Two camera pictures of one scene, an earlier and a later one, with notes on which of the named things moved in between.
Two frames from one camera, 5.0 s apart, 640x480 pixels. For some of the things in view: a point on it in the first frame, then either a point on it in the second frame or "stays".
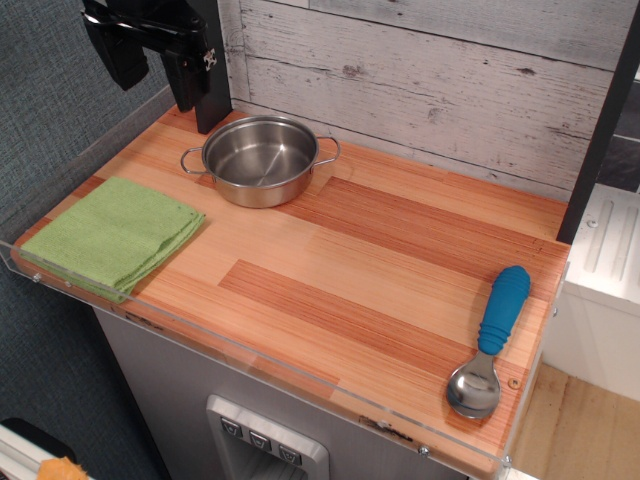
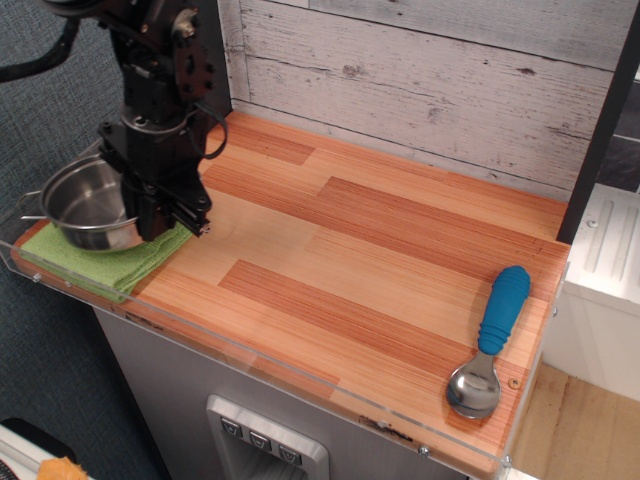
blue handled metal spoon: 473,390 stays
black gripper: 178,27 → 160,155
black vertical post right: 593,151 stays
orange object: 60,468 stays
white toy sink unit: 592,329 stays
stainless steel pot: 261,161 → 83,200
